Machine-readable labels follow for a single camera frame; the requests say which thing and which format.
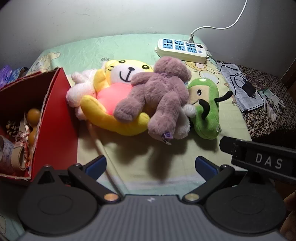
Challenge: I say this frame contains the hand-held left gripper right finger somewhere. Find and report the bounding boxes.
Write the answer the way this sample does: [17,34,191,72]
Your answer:
[182,156,250,206]

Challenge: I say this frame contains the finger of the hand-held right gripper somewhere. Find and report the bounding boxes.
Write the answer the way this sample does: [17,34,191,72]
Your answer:
[219,136,241,160]

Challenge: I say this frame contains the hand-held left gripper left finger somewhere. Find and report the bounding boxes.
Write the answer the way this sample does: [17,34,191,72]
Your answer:
[30,155,122,205]

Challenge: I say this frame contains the green bean plush toy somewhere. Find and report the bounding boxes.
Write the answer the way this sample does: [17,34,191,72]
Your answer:
[187,77,233,140]

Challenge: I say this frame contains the white rabbit plush toy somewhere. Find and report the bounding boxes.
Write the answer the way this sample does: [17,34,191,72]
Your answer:
[172,104,197,140]

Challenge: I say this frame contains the red cardboard box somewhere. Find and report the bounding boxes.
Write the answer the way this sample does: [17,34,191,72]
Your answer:
[0,67,80,186]

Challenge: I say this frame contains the yellow tiger plush toy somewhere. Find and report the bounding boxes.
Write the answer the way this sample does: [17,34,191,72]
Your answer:
[80,59,154,136]

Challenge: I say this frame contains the pale pink plush toy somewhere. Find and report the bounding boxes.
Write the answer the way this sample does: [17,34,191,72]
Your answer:
[66,69,97,121]

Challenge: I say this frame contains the mauve bear plush toy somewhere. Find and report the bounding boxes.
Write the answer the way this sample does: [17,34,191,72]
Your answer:
[113,56,192,146]

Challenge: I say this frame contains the person's right hand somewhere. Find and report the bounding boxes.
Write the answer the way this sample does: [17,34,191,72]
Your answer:
[280,190,296,241]

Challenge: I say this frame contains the brown patterned cloth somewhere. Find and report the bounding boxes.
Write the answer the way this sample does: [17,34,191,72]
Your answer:
[215,60,292,140]

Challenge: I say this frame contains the black charger on papers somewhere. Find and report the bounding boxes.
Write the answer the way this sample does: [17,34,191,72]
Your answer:
[217,62,264,113]

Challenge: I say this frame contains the white work glove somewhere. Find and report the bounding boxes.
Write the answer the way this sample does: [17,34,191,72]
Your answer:
[258,89,285,122]

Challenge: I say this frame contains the orange gourd ornament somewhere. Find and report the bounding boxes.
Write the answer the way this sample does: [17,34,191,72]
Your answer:
[26,108,41,145]

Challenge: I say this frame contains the beige tape roll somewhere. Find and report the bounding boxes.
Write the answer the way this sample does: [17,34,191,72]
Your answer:
[11,146,28,171]

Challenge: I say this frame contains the pinecone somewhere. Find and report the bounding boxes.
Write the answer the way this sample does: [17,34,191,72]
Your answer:
[6,120,19,137]

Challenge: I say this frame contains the purple packet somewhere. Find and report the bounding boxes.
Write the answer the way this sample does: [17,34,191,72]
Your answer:
[0,65,12,85]

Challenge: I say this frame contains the black charger with cable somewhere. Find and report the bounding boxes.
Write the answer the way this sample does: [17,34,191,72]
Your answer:
[220,65,258,99]

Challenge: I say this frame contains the red white braided cord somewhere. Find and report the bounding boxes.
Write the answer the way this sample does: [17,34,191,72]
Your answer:
[14,112,33,169]

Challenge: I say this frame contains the white power cable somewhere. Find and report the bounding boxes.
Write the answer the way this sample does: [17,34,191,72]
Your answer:
[190,0,248,43]

